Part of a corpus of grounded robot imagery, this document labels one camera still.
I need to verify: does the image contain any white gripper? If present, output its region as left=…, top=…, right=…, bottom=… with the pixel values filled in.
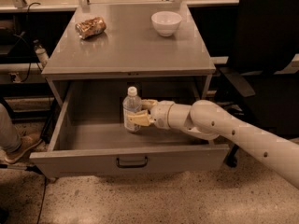
left=127, top=99, right=174, bottom=130

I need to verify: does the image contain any clear plastic water bottle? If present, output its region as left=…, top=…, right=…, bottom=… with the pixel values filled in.
left=122, top=86, right=142, bottom=133

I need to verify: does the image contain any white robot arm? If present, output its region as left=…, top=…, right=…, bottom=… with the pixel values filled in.
left=126, top=100, right=299, bottom=188

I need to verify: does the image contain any open grey top drawer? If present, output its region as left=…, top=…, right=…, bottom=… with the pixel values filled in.
left=30, top=79, right=229, bottom=178

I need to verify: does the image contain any small bottle on shelf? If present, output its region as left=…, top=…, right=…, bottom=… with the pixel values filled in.
left=34, top=39, right=49, bottom=67

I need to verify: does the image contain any grey metal cabinet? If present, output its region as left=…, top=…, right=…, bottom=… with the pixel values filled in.
left=42, top=3, right=215, bottom=104

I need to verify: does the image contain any white ceramic bowl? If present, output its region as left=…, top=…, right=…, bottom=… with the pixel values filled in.
left=151, top=11, right=182, bottom=37

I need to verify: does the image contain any crushed golden can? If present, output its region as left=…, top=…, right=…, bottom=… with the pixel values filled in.
left=75, top=17, right=107, bottom=39

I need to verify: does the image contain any tan shoe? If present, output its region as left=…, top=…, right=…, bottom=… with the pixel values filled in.
left=4, top=133, right=42, bottom=164

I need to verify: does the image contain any black office chair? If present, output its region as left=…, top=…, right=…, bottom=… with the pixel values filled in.
left=205, top=0, right=299, bottom=168

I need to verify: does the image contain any person's grey trouser leg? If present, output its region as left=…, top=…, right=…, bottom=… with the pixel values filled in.
left=0, top=104, right=21, bottom=153

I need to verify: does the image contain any black drawer handle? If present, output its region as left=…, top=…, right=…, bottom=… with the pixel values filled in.
left=116, top=157, right=149, bottom=169

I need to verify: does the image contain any wall power outlet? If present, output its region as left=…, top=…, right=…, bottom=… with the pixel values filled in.
left=9, top=73, right=20, bottom=83

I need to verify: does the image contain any black cable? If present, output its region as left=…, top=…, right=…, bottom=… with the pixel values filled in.
left=12, top=2, right=42, bottom=83

